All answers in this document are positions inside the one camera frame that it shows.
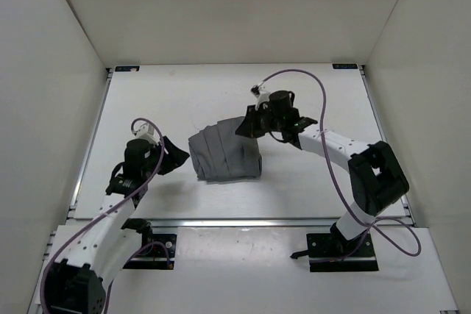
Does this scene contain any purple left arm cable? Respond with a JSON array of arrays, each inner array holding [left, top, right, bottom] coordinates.
[[39, 118, 174, 314]]

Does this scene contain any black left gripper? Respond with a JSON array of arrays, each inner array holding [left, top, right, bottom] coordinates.
[[144, 133, 191, 175]]

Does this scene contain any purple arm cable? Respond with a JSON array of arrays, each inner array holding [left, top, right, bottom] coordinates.
[[252, 68, 421, 263], [39, 118, 174, 314]]

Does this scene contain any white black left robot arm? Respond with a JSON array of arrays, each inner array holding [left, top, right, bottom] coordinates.
[[40, 137, 190, 313]]

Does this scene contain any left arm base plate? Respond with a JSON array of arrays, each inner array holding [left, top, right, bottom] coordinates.
[[124, 229, 177, 271]]

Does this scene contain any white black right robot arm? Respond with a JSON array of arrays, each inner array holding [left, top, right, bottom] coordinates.
[[235, 86, 409, 256]]

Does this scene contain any blue label sticker right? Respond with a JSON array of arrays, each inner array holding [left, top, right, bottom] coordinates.
[[332, 63, 358, 70]]

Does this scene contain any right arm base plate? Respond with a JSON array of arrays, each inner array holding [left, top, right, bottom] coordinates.
[[290, 233, 379, 273]]

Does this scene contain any blue label sticker left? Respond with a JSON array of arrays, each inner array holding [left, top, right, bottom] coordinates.
[[114, 65, 140, 72]]

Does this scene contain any blue label sticker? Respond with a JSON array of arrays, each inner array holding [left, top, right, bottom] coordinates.
[[332, 63, 358, 70], [114, 65, 140, 72]]

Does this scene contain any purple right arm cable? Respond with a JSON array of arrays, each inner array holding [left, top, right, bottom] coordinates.
[[252, 68, 421, 263]]

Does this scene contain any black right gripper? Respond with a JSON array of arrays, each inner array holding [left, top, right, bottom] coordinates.
[[235, 104, 283, 140]]

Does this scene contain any grey pleated skirt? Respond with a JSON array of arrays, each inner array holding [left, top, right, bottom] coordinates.
[[188, 116, 263, 182]]

